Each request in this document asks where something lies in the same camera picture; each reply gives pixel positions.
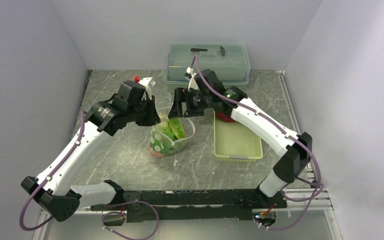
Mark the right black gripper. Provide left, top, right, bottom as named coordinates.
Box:
left=168, top=87, right=213, bottom=118

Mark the watermelon slice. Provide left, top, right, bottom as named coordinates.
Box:
left=168, top=118, right=185, bottom=140

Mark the clear dotted zip bag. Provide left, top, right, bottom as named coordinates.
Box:
left=148, top=107, right=196, bottom=159

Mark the green cabbage leaf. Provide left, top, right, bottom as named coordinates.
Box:
left=149, top=121, right=177, bottom=156

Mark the orange peach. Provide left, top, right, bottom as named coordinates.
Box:
left=150, top=151, right=165, bottom=159

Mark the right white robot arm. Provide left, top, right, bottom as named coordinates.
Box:
left=168, top=67, right=312, bottom=208

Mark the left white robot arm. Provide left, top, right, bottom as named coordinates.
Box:
left=21, top=77, right=161, bottom=222

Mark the green plastic toolbox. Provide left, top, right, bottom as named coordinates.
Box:
left=166, top=43, right=251, bottom=86

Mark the pale green perforated basket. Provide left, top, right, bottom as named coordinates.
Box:
left=213, top=112, right=263, bottom=162

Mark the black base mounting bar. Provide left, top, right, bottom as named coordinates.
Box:
left=90, top=188, right=287, bottom=223

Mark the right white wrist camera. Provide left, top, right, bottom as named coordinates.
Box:
left=185, top=67, right=199, bottom=91

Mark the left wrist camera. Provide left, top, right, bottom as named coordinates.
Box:
left=132, top=75, right=156, bottom=97

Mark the aluminium rail frame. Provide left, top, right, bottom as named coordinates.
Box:
left=21, top=177, right=342, bottom=240

